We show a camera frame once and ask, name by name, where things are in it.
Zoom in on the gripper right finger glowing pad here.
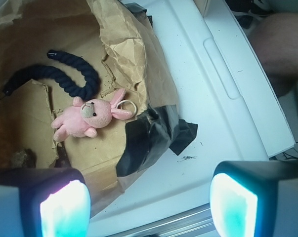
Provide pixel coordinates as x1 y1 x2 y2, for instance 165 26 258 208
210 160 298 237

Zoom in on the dark navy twisted rope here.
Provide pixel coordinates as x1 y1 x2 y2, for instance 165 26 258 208
3 49 100 97

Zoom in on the person's bare leg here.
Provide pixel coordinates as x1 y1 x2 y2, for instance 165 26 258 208
249 13 298 97

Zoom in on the aluminium frame rail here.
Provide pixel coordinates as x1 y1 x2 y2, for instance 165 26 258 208
88 208 220 237

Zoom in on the brown paper bag tray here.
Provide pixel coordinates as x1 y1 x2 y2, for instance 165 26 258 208
0 0 197 215

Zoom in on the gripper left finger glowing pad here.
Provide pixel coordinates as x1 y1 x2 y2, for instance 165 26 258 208
0 168 91 237

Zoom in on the brown bark chunk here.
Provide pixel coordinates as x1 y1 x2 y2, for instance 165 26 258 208
10 149 37 168

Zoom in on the pink plush bunny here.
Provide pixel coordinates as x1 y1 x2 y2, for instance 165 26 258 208
51 88 137 142

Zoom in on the white plastic bin lid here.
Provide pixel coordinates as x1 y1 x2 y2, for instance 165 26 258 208
90 0 295 233

